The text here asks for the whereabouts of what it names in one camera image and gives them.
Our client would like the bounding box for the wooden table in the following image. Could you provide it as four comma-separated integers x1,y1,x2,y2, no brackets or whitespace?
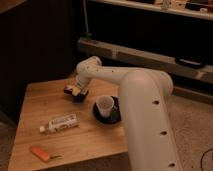
8,79,127,171

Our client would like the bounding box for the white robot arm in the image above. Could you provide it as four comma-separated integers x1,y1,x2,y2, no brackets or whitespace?
74,56,183,171

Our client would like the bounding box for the black round plate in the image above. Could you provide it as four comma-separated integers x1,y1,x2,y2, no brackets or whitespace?
93,95,121,124

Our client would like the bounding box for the white plastic bottle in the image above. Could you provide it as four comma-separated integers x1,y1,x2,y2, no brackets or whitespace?
39,114,78,133

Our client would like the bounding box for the white paper cup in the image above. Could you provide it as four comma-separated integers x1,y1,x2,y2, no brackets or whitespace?
95,95,114,118

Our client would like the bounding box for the black handle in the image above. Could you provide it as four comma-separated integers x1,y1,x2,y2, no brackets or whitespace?
175,58,206,69

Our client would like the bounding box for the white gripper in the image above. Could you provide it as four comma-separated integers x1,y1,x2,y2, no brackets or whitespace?
71,75,90,97

